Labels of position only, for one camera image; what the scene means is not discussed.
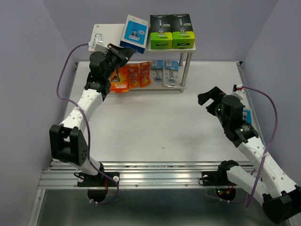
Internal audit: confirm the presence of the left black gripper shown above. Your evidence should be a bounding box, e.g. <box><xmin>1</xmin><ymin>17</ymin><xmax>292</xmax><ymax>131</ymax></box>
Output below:
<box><xmin>103</xmin><ymin>43</ymin><xmax>136</xmax><ymax>80</ymax></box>

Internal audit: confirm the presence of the orange razor bag top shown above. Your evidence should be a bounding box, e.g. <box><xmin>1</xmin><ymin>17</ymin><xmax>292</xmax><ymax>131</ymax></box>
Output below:
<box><xmin>139</xmin><ymin>61</ymin><xmax>151</xmax><ymax>88</ymax></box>

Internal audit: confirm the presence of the orange razor bag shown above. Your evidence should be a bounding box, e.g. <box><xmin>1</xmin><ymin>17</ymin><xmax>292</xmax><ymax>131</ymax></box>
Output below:
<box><xmin>128</xmin><ymin>64</ymin><xmax>141</xmax><ymax>89</ymax></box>
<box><xmin>139</xmin><ymin>61</ymin><xmax>151</xmax><ymax>88</ymax></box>

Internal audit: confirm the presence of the orange razor bag bottom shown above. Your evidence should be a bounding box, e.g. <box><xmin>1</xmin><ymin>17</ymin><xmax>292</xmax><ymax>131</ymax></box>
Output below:
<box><xmin>128</xmin><ymin>64</ymin><xmax>141</xmax><ymax>89</ymax></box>

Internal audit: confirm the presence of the blue blister razor pack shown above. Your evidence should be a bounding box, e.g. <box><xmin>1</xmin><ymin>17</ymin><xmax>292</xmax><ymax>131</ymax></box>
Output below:
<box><xmin>163</xmin><ymin>60</ymin><xmax>180</xmax><ymax>88</ymax></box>
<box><xmin>151</xmin><ymin>60</ymin><xmax>164</xmax><ymax>85</ymax></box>

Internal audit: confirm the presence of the black green razor box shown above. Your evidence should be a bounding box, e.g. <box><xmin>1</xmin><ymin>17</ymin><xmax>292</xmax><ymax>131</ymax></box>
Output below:
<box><xmin>149</xmin><ymin>15</ymin><xmax>173</xmax><ymax>50</ymax></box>
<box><xmin>170</xmin><ymin>14</ymin><xmax>195</xmax><ymax>49</ymax></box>

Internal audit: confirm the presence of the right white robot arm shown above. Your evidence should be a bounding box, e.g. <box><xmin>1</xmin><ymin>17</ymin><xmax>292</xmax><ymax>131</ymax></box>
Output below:
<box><xmin>198</xmin><ymin>85</ymin><xmax>301</xmax><ymax>224</ymax></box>

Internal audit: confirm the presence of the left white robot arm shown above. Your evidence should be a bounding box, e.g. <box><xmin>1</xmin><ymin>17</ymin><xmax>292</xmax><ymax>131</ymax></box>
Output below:
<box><xmin>49</xmin><ymin>44</ymin><xmax>135</xmax><ymax>186</ymax></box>

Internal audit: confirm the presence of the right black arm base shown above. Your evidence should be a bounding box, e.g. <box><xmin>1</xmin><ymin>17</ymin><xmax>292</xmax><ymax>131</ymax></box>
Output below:
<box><xmin>198</xmin><ymin>160</ymin><xmax>239</xmax><ymax>186</ymax></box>

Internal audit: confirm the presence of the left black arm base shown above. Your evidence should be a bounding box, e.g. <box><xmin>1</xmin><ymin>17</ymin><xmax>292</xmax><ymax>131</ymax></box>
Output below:
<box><xmin>73</xmin><ymin>172</ymin><xmax>116</xmax><ymax>187</ymax></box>

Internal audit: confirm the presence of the white two-tier shelf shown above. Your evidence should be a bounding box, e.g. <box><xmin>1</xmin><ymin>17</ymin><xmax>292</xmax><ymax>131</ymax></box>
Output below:
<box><xmin>90</xmin><ymin>24</ymin><xmax>196</xmax><ymax>93</ymax></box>

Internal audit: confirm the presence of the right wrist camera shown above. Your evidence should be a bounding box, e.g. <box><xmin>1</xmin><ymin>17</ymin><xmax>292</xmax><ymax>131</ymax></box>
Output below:
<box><xmin>231</xmin><ymin>84</ymin><xmax>245</xmax><ymax>100</ymax></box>

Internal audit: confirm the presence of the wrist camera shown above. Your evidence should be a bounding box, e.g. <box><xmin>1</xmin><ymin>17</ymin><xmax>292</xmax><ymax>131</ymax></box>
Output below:
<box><xmin>88</xmin><ymin>33</ymin><xmax>109</xmax><ymax>54</ymax></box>
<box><xmin>231</xmin><ymin>84</ymin><xmax>245</xmax><ymax>100</ymax></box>

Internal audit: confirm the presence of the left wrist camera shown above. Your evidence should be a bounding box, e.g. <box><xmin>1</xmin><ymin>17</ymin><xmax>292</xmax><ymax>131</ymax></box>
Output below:
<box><xmin>88</xmin><ymin>33</ymin><xmax>109</xmax><ymax>54</ymax></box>

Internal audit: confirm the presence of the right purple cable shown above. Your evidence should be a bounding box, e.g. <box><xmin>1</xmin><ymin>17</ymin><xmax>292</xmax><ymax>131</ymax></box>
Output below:
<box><xmin>204</xmin><ymin>86</ymin><xmax>278</xmax><ymax>208</ymax></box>

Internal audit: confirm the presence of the purple cable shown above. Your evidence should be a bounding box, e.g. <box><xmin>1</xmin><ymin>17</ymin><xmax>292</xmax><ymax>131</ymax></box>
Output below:
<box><xmin>56</xmin><ymin>43</ymin><xmax>120</xmax><ymax>205</ymax></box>
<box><xmin>204</xmin><ymin>86</ymin><xmax>278</xmax><ymax>208</ymax></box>

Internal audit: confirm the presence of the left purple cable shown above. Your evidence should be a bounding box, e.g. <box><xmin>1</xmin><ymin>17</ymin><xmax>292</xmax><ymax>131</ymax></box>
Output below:
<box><xmin>56</xmin><ymin>43</ymin><xmax>120</xmax><ymax>205</ymax></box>

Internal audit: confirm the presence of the aluminium rail frame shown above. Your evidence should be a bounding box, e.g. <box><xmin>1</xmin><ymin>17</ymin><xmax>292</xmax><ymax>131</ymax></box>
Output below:
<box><xmin>39</xmin><ymin>61</ymin><xmax>288</xmax><ymax>189</ymax></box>

